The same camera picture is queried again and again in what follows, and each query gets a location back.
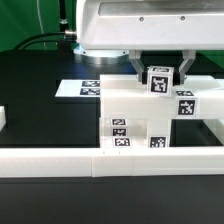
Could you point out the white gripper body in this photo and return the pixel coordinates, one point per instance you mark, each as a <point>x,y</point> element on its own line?
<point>150,24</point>

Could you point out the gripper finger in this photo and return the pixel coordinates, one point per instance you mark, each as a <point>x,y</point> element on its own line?
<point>135,60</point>
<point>179,75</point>

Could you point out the white tagged cube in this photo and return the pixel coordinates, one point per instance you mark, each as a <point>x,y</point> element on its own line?
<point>160,80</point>

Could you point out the white chair back frame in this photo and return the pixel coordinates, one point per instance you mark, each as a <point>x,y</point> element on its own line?
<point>122,96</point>

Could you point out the white chair seat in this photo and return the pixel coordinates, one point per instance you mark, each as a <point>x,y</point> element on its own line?
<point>158,133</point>

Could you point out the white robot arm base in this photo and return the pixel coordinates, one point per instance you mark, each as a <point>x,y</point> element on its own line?
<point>100,57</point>

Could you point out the white right fence bar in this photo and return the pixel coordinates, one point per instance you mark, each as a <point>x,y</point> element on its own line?
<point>214,129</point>

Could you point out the white fence bar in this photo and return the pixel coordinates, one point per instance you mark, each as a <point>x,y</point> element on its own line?
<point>74,162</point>
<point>2,117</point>
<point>214,129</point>

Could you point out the white front fence bar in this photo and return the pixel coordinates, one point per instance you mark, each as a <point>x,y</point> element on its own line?
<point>74,162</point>

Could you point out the white left fence bar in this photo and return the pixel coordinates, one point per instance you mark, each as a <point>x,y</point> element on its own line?
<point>2,117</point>

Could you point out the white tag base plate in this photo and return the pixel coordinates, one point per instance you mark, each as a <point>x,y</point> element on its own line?
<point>78,88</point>

